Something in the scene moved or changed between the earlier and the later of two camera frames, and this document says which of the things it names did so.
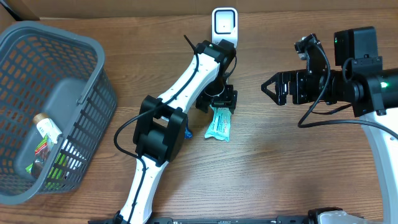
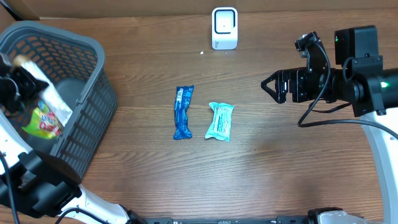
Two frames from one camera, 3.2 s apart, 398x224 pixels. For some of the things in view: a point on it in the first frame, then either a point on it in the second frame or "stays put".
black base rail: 227,219 stays put
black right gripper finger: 282,90 stays put
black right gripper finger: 279,78 stays put
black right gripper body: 307,86 stays put
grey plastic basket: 59,74 stays put
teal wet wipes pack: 220,126 stays put
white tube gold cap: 45,126 → 56,104
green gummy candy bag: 42,154 → 43,122
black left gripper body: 219,94 → 12,92
